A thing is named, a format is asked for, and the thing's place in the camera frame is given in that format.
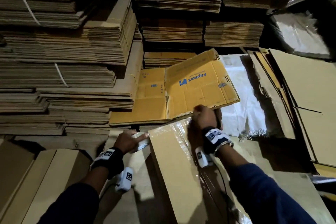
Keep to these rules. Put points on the yellow carton with blue print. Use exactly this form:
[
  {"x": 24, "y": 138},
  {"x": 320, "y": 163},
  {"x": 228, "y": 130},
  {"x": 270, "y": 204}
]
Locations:
[{"x": 202, "y": 82}]

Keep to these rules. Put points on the black right wrist band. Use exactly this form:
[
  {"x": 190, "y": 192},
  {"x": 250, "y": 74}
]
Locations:
[{"x": 216, "y": 138}]

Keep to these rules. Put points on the stacks of flat cardboard bundles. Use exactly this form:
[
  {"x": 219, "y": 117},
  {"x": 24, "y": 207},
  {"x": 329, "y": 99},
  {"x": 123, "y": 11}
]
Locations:
[{"x": 57, "y": 42}]

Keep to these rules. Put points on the pile of brown cartons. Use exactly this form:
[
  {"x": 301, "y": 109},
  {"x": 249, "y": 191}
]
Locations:
[{"x": 309, "y": 100}]

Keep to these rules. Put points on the person's right hand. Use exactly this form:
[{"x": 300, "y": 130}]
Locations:
[{"x": 204, "y": 119}]

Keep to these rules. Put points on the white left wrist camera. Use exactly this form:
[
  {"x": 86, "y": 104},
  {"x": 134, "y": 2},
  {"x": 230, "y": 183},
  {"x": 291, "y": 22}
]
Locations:
[{"x": 124, "y": 178}]

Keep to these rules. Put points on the white plastic sack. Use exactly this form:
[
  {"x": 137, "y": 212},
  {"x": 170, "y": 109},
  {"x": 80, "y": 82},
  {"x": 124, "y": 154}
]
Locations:
[{"x": 244, "y": 95}]

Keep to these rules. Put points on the plywood work board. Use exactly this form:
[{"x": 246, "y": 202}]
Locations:
[{"x": 126, "y": 205}]

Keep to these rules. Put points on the black left wrist band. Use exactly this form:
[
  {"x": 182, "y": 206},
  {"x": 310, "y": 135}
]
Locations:
[{"x": 107, "y": 159}]

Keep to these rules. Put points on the person's left forearm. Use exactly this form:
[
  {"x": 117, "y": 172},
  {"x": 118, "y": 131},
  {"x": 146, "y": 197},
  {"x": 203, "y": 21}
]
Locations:
[{"x": 73, "y": 200}]

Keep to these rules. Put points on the clear plastic sheet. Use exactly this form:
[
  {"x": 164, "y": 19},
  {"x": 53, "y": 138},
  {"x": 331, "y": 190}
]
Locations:
[{"x": 302, "y": 32}]

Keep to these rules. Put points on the black wrist band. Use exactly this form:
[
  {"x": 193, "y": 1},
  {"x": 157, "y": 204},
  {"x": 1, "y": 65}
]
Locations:
[
  {"x": 107, "y": 159},
  {"x": 216, "y": 138}
]

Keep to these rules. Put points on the person's right forearm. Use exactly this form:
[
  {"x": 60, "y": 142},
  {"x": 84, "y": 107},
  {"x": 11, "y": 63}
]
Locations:
[{"x": 267, "y": 195}]

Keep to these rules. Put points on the person's left hand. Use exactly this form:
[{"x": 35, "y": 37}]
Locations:
[{"x": 128, "y": 140}]

